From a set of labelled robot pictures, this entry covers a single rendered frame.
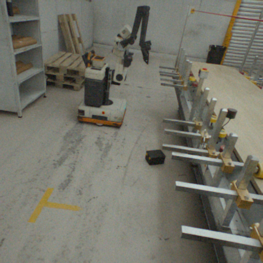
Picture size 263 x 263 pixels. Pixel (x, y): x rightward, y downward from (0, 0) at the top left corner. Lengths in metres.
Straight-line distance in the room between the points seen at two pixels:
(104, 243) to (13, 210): 0.82
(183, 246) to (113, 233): 0.57
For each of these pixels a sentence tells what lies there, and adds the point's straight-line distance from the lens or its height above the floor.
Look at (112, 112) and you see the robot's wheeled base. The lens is 3.39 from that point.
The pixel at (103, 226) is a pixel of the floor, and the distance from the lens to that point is 2.14.
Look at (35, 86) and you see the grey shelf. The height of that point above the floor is 0.17.
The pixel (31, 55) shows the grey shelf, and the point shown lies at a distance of 4.39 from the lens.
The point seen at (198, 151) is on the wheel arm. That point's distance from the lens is 1.63.
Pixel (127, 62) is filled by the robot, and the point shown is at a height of 0.95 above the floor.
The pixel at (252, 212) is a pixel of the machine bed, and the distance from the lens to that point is 1.59.
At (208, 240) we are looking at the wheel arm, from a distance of 0.98.
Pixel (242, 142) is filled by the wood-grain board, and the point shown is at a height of 0.90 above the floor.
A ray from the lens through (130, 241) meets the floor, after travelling 2.08.
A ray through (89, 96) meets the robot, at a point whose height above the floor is 0.43.
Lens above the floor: 1.66
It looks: 29 degrees down
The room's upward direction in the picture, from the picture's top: 8 degrees clockwise
